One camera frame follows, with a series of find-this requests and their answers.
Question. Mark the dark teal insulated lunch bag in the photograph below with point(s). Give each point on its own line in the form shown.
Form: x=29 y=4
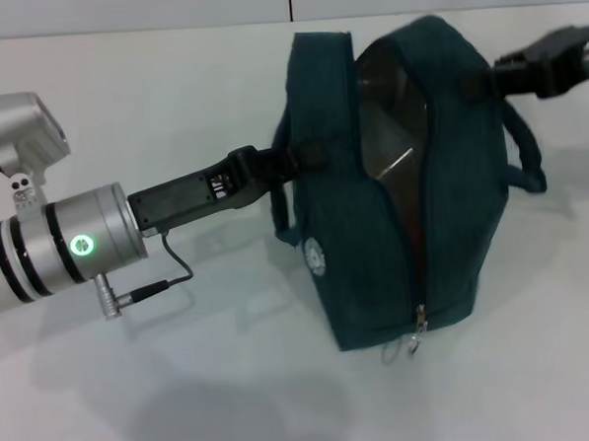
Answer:
x=355 y=257

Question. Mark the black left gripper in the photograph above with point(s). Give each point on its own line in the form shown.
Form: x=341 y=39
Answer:
x=184 y=196

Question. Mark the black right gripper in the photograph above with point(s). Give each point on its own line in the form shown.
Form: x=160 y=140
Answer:
x=563 y=63

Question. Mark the clear food container blue seal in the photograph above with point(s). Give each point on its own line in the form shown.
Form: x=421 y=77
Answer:
x=389 y=141

